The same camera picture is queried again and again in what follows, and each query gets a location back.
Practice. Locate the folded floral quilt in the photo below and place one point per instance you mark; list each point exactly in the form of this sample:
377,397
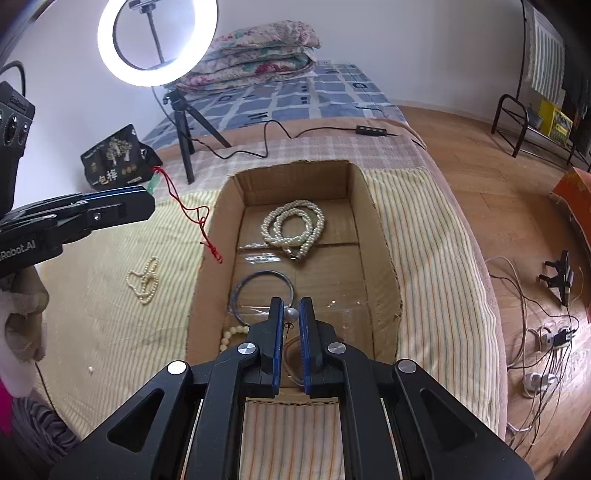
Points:
249,56

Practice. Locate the white pearl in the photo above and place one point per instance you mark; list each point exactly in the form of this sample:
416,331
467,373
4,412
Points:
290,315

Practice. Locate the beige plaid blanket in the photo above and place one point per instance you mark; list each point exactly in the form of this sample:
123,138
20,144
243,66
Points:
314,147

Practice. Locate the black clothes rack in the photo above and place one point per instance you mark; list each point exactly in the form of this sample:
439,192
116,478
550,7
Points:
516,119

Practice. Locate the black phone holder clamp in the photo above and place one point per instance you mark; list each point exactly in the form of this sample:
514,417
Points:
147,7

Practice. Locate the dark blue bangle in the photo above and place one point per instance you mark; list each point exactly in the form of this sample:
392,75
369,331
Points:
256,289

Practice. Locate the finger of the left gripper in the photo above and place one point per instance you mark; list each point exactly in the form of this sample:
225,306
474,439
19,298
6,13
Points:
120,210
113,193

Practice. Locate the blue patterned bed sheet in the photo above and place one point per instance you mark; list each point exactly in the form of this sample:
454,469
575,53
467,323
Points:
329,90

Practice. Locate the striped hanging cloth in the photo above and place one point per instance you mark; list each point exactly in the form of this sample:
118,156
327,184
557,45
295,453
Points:
546,56

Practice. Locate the small black tripod on floor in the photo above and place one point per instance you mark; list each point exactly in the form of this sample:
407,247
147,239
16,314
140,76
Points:
563,279

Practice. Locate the yellow box on rack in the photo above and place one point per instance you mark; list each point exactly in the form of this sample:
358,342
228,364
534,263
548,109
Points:
555,124

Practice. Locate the yellow striped blanket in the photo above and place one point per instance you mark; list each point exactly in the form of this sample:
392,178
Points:
102,333

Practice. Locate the power strip with cables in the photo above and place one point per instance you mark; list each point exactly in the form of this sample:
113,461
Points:
548,365

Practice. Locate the brown leather watch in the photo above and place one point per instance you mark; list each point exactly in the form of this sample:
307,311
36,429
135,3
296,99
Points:
293,363

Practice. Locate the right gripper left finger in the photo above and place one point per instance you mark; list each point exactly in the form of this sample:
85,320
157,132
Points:
186,421

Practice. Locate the gloved operator hand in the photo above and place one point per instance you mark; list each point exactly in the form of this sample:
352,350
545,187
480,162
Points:
24,298

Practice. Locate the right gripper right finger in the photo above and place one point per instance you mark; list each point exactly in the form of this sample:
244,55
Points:
397,421

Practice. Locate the orange cloth covered table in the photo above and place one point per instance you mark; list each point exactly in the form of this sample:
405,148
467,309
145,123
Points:
573,192

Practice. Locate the brown cardboard box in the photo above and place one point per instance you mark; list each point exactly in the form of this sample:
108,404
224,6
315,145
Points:
348,272

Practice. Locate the white ring light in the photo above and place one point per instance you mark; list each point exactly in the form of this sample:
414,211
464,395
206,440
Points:
153,43

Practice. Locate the red cord jade pendant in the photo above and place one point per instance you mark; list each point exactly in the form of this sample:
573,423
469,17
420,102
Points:
196,215

